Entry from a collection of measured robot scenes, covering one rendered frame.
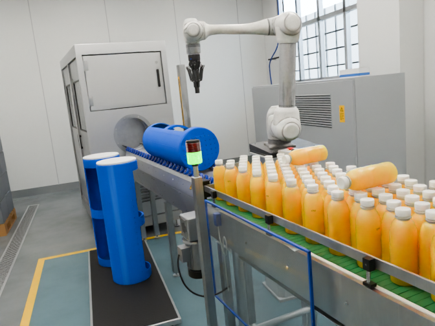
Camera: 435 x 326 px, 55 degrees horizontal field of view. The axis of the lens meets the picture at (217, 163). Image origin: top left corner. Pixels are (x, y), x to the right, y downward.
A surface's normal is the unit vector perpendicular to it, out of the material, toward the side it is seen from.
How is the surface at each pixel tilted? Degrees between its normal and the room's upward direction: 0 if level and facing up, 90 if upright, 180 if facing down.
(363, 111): 90
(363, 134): 90
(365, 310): 90
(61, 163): 90
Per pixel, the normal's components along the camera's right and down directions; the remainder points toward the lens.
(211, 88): 0.30, 0.14
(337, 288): -0.90, 0.16
